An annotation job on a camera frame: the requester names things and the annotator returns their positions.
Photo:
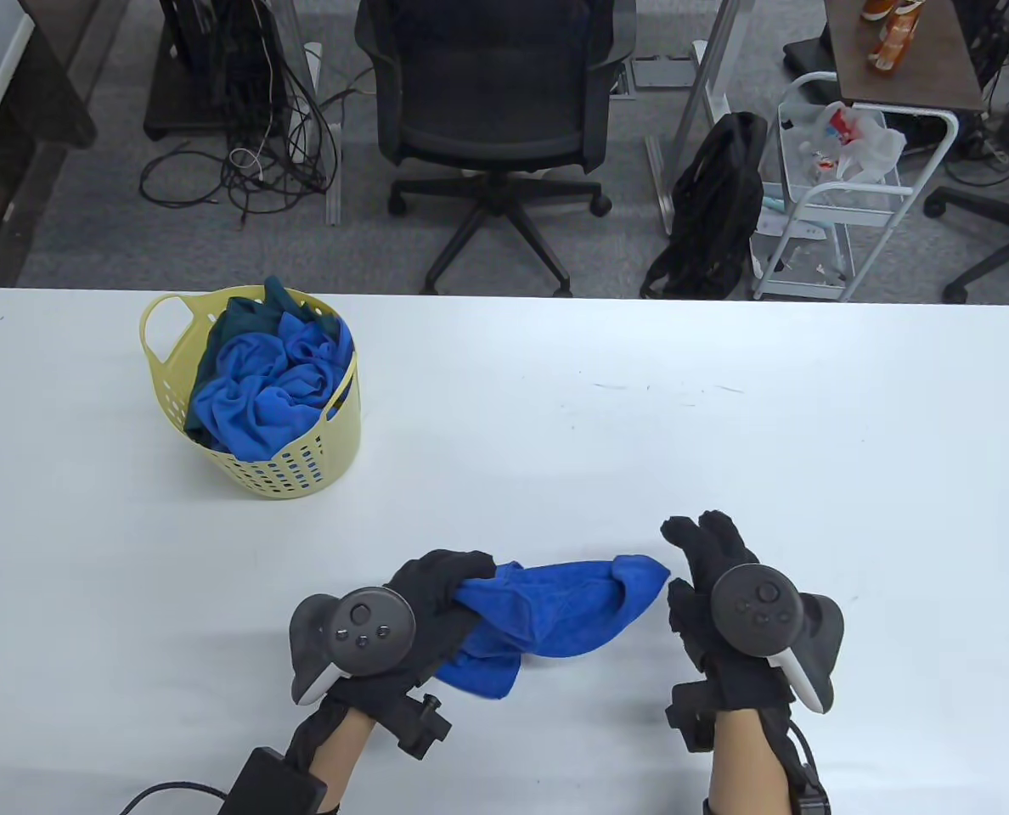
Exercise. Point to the person's left hand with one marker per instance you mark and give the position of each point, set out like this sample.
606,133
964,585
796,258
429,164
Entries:
445,611

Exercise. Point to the white metal desk leg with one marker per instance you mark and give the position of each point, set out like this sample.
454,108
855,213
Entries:
708,68

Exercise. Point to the grey floor plate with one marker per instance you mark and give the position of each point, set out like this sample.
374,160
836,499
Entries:
662,72

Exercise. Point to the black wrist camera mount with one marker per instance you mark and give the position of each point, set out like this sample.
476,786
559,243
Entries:
424,726
691,717

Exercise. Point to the white plastic bag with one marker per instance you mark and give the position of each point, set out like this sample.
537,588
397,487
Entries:
874,148

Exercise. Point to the orange bottle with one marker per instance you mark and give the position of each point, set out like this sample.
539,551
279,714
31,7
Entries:
891,38

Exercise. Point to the black mesh office chair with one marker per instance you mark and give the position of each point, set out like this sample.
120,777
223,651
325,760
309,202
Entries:
492,76

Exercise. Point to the brown wooden side table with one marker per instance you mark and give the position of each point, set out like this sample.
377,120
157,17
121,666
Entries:
921,59

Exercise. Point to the white desk with dark side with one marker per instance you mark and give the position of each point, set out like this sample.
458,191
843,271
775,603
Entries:
46,102

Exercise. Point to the dark teal clothes garment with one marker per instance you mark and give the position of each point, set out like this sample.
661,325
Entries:
250,318

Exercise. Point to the person's right forearm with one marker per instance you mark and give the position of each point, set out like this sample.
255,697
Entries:
746,764

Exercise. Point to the black backpack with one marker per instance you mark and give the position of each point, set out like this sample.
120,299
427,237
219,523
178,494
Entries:
717,195

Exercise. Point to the yellow plastic laundry basket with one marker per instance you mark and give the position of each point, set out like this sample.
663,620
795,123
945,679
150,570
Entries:
301,475

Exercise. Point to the grey metal desk leg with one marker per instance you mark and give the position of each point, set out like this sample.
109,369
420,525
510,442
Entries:
333,187

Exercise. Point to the person's left forearm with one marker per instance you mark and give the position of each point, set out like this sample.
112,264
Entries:
339,764

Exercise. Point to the black computer tower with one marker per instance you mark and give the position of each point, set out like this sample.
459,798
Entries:
207,51

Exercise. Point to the black office chair base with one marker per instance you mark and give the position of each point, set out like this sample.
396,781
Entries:
1006,221

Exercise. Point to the person's right hand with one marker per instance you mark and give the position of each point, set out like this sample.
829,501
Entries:
708,552

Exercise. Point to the black flat stand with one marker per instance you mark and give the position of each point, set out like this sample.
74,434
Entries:
810,55

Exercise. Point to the white rolling cart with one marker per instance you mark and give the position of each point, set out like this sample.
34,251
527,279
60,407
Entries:
853,216

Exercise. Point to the blue towel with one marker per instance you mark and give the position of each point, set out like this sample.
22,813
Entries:
250,407
555,611

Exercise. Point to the grey handheld controller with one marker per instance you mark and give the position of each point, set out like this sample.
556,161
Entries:
755,607
369,628

